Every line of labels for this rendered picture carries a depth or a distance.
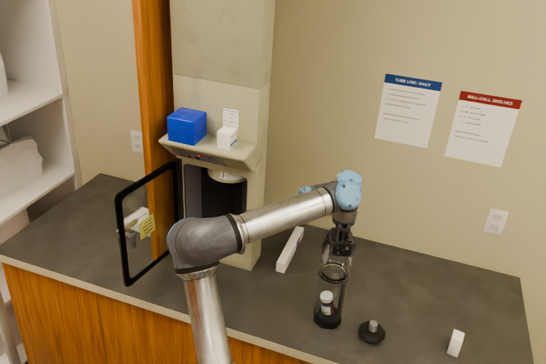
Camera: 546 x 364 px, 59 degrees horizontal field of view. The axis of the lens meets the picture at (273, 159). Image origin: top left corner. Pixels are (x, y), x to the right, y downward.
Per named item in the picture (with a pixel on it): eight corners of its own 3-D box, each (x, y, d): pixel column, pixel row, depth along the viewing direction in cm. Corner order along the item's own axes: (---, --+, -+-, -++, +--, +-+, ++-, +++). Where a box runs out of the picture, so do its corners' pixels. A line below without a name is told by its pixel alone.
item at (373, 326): (382, 327, 172) (385, 314, 169) (386, 348, 164) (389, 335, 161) (356, 325, 172) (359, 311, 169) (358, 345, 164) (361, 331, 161)
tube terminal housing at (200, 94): (205, 218, 223) (204, 55, 187) (271, 236, 215) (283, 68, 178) (179, 250, 202) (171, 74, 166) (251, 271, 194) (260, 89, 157)
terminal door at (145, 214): (179, 244, 198) (175, 158, 179) (125, 289, 174) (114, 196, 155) (178, 244, 198) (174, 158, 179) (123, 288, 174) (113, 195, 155)
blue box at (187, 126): (181, 129, 173) (180, 106, 169) (206, 135, 171) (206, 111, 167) (167, 140, 165) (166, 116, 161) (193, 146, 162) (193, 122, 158)
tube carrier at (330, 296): (341, 306, 178) (348, 262, 168) (343, 329, 168) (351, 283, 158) (312, 304, 178) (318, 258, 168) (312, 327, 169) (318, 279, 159)
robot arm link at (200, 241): (179, 227, 107) (357, 169, 126) (170, 226, 117) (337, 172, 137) (193, 277, 107) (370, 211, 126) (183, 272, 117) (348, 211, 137)
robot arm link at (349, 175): (330, 171, 144) (354, 166, 148) (326, 201, 149) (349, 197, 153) (344, 184, 138) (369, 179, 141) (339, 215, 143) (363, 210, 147)
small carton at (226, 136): (223, 141, 167) (223, 126, 164) (236, 145, 165) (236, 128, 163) (216, 147, 163) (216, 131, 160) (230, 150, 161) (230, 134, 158)
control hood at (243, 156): (175, 151, 180) (174, 127, 175) (256, 169, 171) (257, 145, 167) (158, 165, 170) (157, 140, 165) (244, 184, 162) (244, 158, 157)
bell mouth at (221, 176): (218, 157, 198) (218, 145, 195) (259, 166, 193) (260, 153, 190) (199, 177, 183) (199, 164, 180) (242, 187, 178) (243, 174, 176)
